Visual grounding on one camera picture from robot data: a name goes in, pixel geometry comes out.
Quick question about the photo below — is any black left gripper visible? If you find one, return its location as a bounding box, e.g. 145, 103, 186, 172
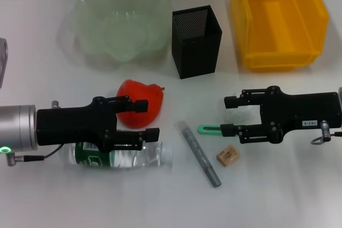
36, 95, 160, 152

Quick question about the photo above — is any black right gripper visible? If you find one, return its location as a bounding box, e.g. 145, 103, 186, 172
220, 85, 342, 144

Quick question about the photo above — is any green utility knife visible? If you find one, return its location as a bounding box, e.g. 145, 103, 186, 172
197, 124, 222, 135

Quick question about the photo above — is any green label water bottle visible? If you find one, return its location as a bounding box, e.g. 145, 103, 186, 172
58, 140, 174, 171

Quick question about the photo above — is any tan eraser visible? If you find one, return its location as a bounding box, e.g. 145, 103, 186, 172
215, 144, 240, 169

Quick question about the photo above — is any grey marker pen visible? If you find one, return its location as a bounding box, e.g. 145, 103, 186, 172
176, 120, 222, 188

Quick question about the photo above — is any black mesh pen holder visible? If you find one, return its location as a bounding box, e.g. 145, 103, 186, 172
171, 5, 223, 80

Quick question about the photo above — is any green glass fruit plate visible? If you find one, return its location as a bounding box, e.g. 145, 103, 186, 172
57, 0, 174, 71

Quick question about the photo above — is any yellow plastic bin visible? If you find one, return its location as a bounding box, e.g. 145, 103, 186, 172
230, 0, 330, 73

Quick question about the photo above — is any right wrist grey cable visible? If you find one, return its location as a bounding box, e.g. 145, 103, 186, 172
309, 120, 342, 146

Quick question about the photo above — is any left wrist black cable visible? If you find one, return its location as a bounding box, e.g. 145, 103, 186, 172
6, 144, 67, 167

